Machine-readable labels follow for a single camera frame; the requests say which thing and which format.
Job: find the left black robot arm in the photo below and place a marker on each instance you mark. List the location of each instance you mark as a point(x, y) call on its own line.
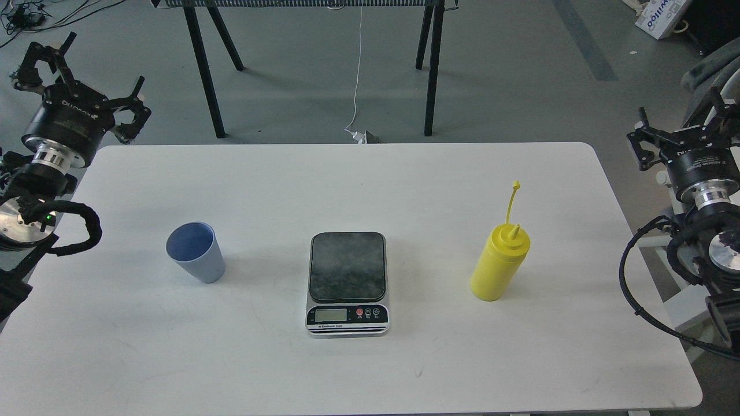
point(35, 217)

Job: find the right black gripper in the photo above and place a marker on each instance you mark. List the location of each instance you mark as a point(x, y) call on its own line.
point(714, 132)

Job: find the yellow squeeze bottle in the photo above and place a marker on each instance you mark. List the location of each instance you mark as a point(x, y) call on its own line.
point(504, 251)

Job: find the blue ribbed plastic cup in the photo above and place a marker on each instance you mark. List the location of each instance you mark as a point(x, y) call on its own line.
point(194, 247)

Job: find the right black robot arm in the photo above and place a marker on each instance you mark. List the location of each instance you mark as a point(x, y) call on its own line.
point(670, 226)

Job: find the black trestle table stand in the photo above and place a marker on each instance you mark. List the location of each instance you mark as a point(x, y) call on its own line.
point(429, 45)

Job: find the white cardboard box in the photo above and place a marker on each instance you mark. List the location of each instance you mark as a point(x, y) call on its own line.
point(659, 18)

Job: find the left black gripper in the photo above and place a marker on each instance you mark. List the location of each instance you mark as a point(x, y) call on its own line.
point(66, 124)

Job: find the digital kitchen scale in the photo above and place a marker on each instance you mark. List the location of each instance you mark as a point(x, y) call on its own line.
point(348, 291)

